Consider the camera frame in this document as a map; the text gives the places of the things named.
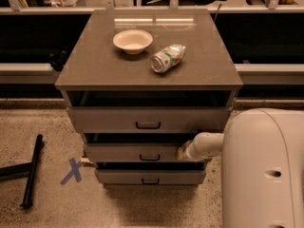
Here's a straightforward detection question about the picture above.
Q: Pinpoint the grey drawer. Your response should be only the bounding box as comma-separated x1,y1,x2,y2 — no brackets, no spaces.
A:
84,133,195,162
95,161,206,185
66,106,232,133

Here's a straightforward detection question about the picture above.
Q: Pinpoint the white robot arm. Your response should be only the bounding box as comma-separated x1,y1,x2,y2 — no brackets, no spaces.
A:
177,108,304,228

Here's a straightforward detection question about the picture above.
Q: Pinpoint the grey bottom drawer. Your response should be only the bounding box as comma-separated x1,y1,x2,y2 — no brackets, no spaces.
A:
95,161,206,185

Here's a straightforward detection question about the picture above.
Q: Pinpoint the grey drawer cabinet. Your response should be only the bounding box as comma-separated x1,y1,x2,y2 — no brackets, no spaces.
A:
54,9,244,188

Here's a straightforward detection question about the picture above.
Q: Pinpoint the grey top drawer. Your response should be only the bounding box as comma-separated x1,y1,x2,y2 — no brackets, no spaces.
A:
66,106,232,133

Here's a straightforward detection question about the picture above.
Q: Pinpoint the crushed aluminium soda can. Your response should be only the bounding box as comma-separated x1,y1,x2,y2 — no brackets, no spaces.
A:
150,44,185,73

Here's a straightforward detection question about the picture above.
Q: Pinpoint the small wooden block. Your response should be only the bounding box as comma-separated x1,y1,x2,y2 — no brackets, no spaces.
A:
80,158,94,166

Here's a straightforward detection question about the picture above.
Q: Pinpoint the blue tape cross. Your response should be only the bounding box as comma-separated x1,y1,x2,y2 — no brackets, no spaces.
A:
60,158,82,185

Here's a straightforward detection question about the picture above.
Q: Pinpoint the white paper bowl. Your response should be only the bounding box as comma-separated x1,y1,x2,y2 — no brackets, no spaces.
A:
113,29,153,55

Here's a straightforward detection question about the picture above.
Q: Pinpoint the black stand leg left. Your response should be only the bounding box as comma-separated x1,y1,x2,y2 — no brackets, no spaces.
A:
0,134,44,209

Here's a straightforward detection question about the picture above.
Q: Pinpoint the black clamp knob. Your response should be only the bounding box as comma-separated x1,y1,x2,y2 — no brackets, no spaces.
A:
49,50,67,71

